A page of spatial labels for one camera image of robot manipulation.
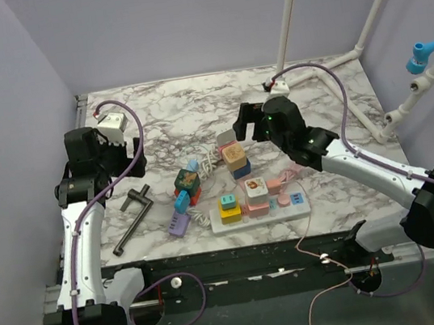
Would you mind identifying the white tiger cube adapter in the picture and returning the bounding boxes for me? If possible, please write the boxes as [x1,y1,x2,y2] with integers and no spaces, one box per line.
[244,177,269,206]

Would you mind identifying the teal plug adapter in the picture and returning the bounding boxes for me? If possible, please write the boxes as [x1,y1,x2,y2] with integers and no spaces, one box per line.
[219,194,238,210]

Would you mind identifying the pink cube socket adapter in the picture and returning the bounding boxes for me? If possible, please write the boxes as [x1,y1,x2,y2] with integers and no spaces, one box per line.
[246,201,270,218]

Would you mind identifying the white power strip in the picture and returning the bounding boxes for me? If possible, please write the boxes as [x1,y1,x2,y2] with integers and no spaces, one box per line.
[209,192,311,236]

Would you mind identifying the yellow cube socket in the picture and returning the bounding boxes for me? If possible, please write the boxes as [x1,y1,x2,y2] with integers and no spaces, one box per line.
[218,198,242,226]

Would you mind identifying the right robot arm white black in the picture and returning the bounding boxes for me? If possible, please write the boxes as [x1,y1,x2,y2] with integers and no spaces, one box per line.
[233,96,434,265]

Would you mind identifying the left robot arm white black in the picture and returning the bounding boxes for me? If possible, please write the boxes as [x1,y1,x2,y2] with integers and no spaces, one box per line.
[43,117,155,325]

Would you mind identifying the dark blue cube socket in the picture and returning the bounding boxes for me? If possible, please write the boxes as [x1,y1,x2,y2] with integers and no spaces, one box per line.
[231,159,251,180]

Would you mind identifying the dark green cube socket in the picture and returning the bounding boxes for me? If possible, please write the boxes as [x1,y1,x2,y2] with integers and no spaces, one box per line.
[174,168,200,196]

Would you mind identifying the red cube socket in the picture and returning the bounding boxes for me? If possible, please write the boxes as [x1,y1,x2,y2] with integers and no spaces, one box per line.
[189,188,202,206]

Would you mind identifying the pink round plug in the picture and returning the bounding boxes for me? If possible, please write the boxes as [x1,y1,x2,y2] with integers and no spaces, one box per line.
[277,194,291,208]

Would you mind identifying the beige cube adapter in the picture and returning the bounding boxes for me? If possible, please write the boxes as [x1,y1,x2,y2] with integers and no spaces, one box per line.
[221,142,247,171]

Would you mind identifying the light blue usb charger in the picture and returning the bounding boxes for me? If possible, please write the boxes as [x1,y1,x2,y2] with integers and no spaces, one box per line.
[186,159,199,172]

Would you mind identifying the pink flat adapter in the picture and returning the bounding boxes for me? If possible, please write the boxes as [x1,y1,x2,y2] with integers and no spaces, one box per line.
[266,179,282,195]

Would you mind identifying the purple usb power strip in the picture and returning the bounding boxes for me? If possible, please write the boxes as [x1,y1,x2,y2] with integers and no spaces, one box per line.
[168,211,191,238]

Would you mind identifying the blue pipe fitting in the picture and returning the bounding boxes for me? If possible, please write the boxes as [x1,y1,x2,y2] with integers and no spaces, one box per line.
[406,41,434,75]

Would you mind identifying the dark metal t-handle key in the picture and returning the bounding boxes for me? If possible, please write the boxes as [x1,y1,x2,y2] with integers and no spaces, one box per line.
[103,183,161,256]

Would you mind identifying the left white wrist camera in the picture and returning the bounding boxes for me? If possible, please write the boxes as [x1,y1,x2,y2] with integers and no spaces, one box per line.
[96,112,128,147]

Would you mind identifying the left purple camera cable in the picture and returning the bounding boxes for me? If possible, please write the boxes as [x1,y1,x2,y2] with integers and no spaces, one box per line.
[40,95,173,325]

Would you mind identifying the purple camera cable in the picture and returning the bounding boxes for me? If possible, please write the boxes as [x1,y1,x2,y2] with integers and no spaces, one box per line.
[268,43,434,310]
[40,95,173,325]

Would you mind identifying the thin pink power cord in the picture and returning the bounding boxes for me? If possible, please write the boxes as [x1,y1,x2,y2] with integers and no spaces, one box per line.
[279,160,360,325]

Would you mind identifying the white pvc pipe frame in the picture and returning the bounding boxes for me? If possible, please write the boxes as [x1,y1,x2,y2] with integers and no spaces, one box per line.
[266,0,434,159]

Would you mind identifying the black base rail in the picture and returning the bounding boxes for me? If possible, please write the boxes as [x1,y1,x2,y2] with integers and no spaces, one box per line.
[53,222,398,325]

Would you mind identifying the aluminium extrusion rail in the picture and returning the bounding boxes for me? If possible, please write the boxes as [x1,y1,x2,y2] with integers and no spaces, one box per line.
[333,243,434,273]

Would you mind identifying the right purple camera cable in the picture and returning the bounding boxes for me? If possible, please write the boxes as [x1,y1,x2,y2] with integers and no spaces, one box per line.
[268,43,434,310]

